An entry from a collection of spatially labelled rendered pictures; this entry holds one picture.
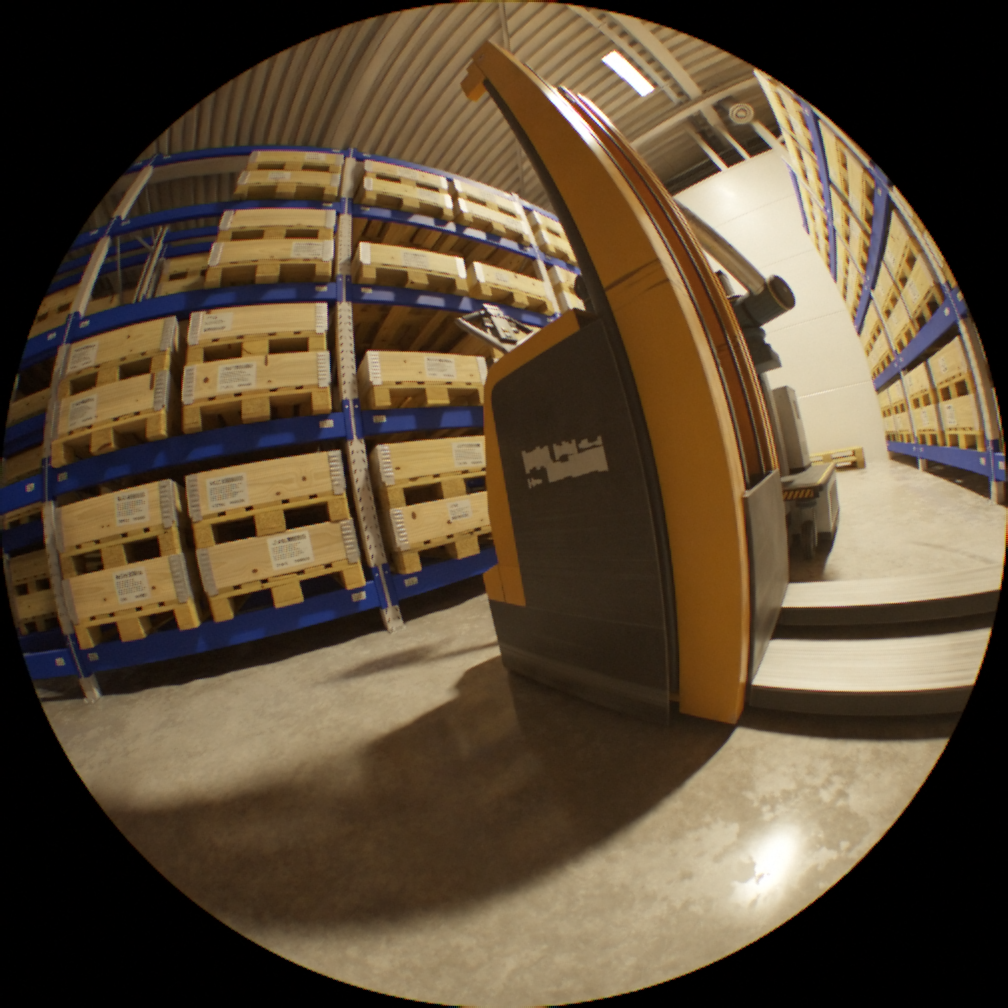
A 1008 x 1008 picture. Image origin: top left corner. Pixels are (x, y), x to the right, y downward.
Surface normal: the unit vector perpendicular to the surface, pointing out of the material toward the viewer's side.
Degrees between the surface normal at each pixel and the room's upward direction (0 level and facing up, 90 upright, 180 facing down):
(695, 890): 0
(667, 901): 0
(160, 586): 90
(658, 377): 90
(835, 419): 90
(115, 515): 90
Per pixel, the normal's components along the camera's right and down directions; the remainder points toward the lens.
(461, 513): 0.59, -0.11
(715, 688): -0.79, 0.17
